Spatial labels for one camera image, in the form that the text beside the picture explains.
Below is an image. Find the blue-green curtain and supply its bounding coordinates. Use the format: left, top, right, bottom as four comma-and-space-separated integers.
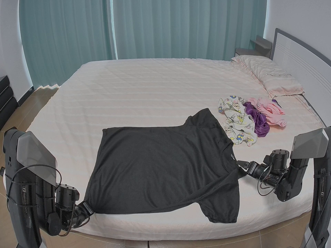
111, 0, 269, 61
19, 0, 118, 90

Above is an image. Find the pink garment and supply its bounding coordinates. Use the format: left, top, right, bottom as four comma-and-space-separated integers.
249, 97, 287, 127

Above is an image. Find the black T-shirt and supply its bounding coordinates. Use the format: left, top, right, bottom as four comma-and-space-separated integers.
84, 108, 246, 224

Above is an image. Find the dark chest of drawers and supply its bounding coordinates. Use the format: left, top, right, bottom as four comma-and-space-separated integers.
0, 76, 18, 131

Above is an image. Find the black cable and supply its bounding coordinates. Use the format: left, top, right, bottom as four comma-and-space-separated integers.
6, 165, 78, 236
257, 175, 279, 197

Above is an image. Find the grey bedside table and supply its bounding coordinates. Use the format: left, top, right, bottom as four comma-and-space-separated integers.
235, 35, 273, 59

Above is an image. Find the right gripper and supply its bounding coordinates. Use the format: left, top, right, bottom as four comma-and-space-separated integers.
236, 160, 269, 183

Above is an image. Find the white printed pyjama garment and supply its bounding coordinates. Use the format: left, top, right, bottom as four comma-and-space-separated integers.
217, 95, 258, 147

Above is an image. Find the cream pillow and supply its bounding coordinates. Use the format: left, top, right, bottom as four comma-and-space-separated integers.
231, 55, 305, 99

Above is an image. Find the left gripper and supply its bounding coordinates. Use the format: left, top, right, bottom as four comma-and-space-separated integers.
75, 200, 94, 220

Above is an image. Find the bed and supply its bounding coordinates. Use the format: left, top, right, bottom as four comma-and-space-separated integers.
4, 28, 331, 242

